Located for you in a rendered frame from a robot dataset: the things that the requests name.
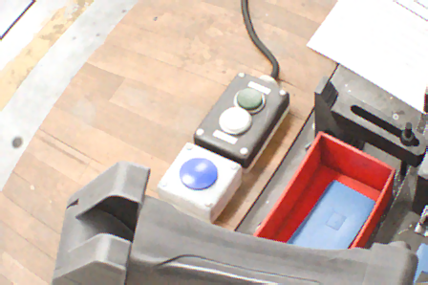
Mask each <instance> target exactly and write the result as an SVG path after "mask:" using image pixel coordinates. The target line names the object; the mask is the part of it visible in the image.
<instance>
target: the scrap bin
mask: <svg viewBox="0 0 428 285"><path fill-rule="evenodd" d="M395 174H396V168H393V167H391V166H390V165H388V164H385V163H383V162H381V161H380V160H378V159H376V158H374V157H373V156H371V155H367V154H366V153H364V152H362V151H361V150H359V149H357V148H353V147H352V146H350V145H348V144H346V143H344V142H341V141H340V140H338V139H337V138H334V137H332V136H331V135H328V134H327V133H324V132H322V131H319V132H318V134H317V137H316V138H315V140H314V141H313V143H312V144H311V146H310V150H309V151H308V153H307V154H306V156H305V157H304V159H303V160H302V162H301V164H300V166H299V167H298V169H297V170H296V172H295V173H294V175H293V177H292V178H291V180H290V181H289V183H288V184H287V185H286V187H285V188H284V190H283V192H282V193H281V195H280V196H279V198H278V199H277V201H276V202H275V204H274V206H273V207H272V209H271V210H270V212H269V213H268V215H267V217H266V218H265V219H264V221H263V222H262V224H261V225H260V227H259V228H258V230H257V231H255V233H254V234H253V236H256V237H258V238H259V237H262V238H265V239H267V240H273V241H277V242H282V243H287V242H288V240H289V239H290V237H291V236H292V235H293V234H294V233H295V231H296V230H297V229H298V227H299V226H300V224H301V223H302V222H303V221H304V220H305V218H306V217H307V216H308V214H309V213H310V211H311V210H312V208H313V206H314V205H315V204H316V202H317V201H318V199H319V198H320V197H321V195H322V194H323V192H324V191H325V188H326V187H327V185H328V184H329V183H330V182H332V181H333V180H336V181H338V182H339V183H341V184H342V185H346V186H347V187H349V188H352V189H353V190H355V191H356V192H357V191H358V192H359V193H360V194H362V195H365V196H366V197H367V198H370V199H371V200H374V201H375V203H374V204H375V206H374V208H373V211H372V212H371V214H370V216H369V217H368V219H367V221H366V222H365V224H364V225H363V227H362V229H361V230H360V232H359V233H358V234H357V236H356V238H355V239H354V240H353V242H352V244H351V245H350V246H349V249H351V248H353V247H355V248H360V249H362V248H363V247H364V246H365V245H366V243H367V241H368V240H369V238H370V236H371V234H372V232H373V231H374V230H375V226H376V225H377V223H378V221H379V219H380V217H381V215H382V213H383V212H384V209H385V208H386V207H387V206H388V202H389V200H391V196H392V191H393V185H394V179H395Z"/></svg>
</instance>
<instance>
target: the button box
mask: <svg viewBox="0 0 428 285"><path fill-rule="evenodd" d="M247 2H248V0H241V5H242V12H243V17H244V20H245V24H246V29H247V32H248V34H249V37H250V38H251V40H252V42H253V44H254V45H255V46H256V47H257V48H258V49H259V50H260V51H261V52H262V54H263V55H264V56H265V57H266V58H267V59H268V60H269V62H270V64H271V65H272V66H273V68H272V71H271V74H270V76H269V77H268V76H261V77H259V78H258V77H254V76H251V75H249V74H246V73H244V72H239V73H238V74H237V75H236V77H234V78H233V80H232V81H231V82H230V83H229V84H228V86H227V87H226V88H225V90H224V92H223V93H222V94H221V96H220V97H219V99H218V100H217V101H216V103H215V104H214V106H213V107H212V108H211V110H210V111H209V113H208V114H207V115H206V117H205V118H204V119H203V121H202V123H201V125H200V126H199V128H198V129H197V131H195V132H194V133H193V136H192V137H193V144H194V145H197V146H199V147H201V148H204V149H206V150H208V151H210V152H213V153H215V154H217V155H220V156H222V157H224V158H226V159H229V160H230V161H231V162H233V163H236V164H239V165H240V166H241V167H242V171H243V173H245V174H247V173H249V171H250V170H251V169H252V167H253V166H254V164H255V163H256V161H257V160H258V158H259V157H260V155H261V154H262V152H263V151H264V149H265V148H266V146H267V145H268V143H269V141H270V140H271V138H272V137H273V135H274V134H275V132H276V129H277V128H278V126H279V125H280V123H281V122H282V120H283V119H284V117H285V116H286V115H287V113H288V110H289V92H288V91H285V90H283V89H280V88H279V86H278V84H277V82H276V81H275V80H276V78H277V77H278V75H279V70H280V65H279V63H278V61H277V59H276V57H275V56H274V55H273V53H271V52H270V51H269V49H268V48H267V47H266V46H265V45H264V44H263V43H262V42H261V41H260V39H259V38H258V36H257V35H256V32H255V30H254V28H253V25H252V23H251V21H250V18H249V14H248V8H247ZM247 88H252V89H255V90H257V91H259V92H260V93H261V95H262V98H263V103H262V105H261V107H260V108H259V109H257V110H246V109H245V110H246V111H247V112H248V115H249V125H248V127H247V128H246V129H244V130H242V131H238V132H233V131H228V130H226V129H225V128H224V127H223V122H222V116H223V113H224V112H225V111H226V110H227V109H229V108H233V107H239V108H241V107H240V106H238V105H237V101H236V96H237V94H238V92H239V91H241V90H242V89H247Z"/></svg>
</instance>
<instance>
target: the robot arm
mask: <svg viewBox="0 0 428 285"><path fill-rule="evenodd" d="M150 173H151V168H149V167H147V166H144V165H140V164H135V163H132V162H126V161H123V162H115V163H114V164H113V165H111V166H110V167H108V169H106V170H105V171H103V172H101V173H100V174H99V175H98V176H96V177H95V178H94V179H92V181H90V182H89V183H88V184H87V185H85V186H83V187H82V188H81V189H78V190H77V191H76V192H75V193H73V194H72V195H71V197H69V199H68V202H67V203H68V204H67V206H66V210H65V213H66V214H65V216H64V218H65V219H64V221H63V222H64V223H63V225H62V226H63V228H62V232H61V235H60V240H59V241H60V242H59V246H58V252H57V257H56V262H55V267H54V271H53V278H52V285H428V282H424V283H423V282H421V283H414V281H415V277H416V274H417V267H418V261H419V259H418V256H417V254H416V253H415V252H412V250H411V246H410V244H408V243H406V242H403V241H396V242H392V243H389V244H387V245H384V244H380V243H379V244H377V243H373V245H372V246H371V248H370V249H369V250H367V249H363V248H362V249H360V248H355V247H353V248H351V249H344V250H340V249H338V250H334V249H332V250H329V249H325V250H324V249H316V248H313V249H312V248H309V247H303V246H300V247H299V246H296V245H291V244H288V243H287V244H286V243H282V242H277V241H273V240H267V239H265V238H262V237H259V238H258V237H256V236H252V235H249V234H242V233H239V232H237V231H234V230H226V229H223V228H221V227H218V226H215V225H213V224H210V223H208V222H205V221H202V220H199V219H197V218H195V217H193V216H191V215H189V214H186V213H184V212H183V211H181V210H179V209H177V208H174V207H173V206H172V205H171V204H170V203H169V202H166V201H163V200H161V199H157V198H155V197H152V196H151V195H148V194H145V192H146V190H147V184H148V180H149V177H150Z"/></svg>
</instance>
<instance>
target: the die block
mask: <svg viewBox="0 0 428 285"><path fill-rule="evenodd" d="M426 206H428V185H427V184H426V183H423V182H422V181H420V180H419V179H417V183H416V189H415V193H414V198H413V202H412V205H411V209H410V211H411V212H414V213H415V214H418V215H420V216H421V214H422V213H423V212H424V209H425V208H426Z"/></svg>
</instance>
